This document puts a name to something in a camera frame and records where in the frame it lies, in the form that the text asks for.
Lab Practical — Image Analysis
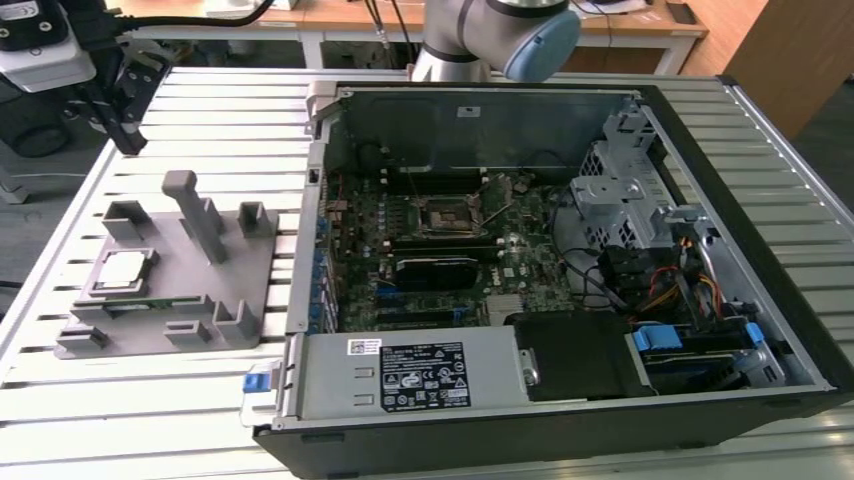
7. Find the black arm cable brass end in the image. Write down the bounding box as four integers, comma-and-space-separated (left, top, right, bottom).
111, 0, 270, 30

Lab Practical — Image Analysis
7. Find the coloured wire bundle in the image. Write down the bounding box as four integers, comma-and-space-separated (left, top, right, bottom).
640, 237, 726, 321

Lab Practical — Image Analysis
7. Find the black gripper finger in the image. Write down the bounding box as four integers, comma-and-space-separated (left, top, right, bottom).
78, 82, 150, 156
118, 47, 175, 132

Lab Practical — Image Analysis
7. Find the grey plastic parts rack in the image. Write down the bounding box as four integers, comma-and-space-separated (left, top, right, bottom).
52, 169, 282, 361

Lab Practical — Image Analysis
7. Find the wooden cabinet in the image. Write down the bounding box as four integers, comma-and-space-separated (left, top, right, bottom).
680, 0, 854, 146

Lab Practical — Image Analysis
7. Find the black RAM slot bank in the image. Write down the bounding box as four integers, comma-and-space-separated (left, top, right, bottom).
390, 237, 502, 262
381, 167, 490, 197

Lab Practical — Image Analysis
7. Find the silver disk bay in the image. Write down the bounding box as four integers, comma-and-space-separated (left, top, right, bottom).
624, 319, 793, 396

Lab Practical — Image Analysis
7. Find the white box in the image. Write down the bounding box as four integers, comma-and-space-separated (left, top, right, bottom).
205, 0, 261, 20

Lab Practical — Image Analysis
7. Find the blue disk carrier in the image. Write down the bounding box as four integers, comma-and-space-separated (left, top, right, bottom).
630, 323, 685, 357

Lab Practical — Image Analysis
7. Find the green motherboard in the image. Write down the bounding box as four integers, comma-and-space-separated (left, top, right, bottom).
319, 169, 582, 334

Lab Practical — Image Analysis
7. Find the black graphics card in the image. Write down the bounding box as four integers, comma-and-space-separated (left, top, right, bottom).
393, 255, 481, 292

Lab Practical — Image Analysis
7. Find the small square CPU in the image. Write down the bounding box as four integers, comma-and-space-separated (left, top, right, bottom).
91, 251, 150, 292

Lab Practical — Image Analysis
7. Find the green RAM stick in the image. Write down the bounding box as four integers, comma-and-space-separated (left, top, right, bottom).
72, 295, 203, 310

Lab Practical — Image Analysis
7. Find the black open PC case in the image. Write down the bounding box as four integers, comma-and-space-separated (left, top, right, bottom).
251, 78, 854, 480

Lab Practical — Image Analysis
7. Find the grey power supply with label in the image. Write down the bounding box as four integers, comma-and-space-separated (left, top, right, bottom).
279, 327, 542, 419

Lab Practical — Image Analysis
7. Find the silver perforated drive cage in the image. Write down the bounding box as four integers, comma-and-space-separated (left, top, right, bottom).
570, 112, 709, 251

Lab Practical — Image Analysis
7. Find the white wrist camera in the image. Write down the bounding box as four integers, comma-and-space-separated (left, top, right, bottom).
0, 0, 99, 94

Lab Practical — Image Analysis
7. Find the wooden desk white frame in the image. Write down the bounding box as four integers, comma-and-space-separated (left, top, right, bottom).
96, 0, 309, 44
299, 0, 710, 76

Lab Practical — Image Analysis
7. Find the CPU socket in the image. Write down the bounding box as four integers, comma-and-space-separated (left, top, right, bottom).
414, 194, 483, 234

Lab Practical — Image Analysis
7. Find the silver chipset heatsink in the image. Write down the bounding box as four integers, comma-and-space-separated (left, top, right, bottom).
485, 294, 529, 325

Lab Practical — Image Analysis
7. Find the thin metal locking lever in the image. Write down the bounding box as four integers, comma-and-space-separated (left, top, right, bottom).
485, 201, 519, 226
402, 158, 423, 202

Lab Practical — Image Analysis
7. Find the large black mesh bin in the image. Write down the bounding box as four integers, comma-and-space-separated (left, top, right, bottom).
0, 92, 74, 159

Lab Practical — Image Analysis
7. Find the black expansion slot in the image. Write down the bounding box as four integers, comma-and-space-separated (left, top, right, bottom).
377, 309, 483, 329

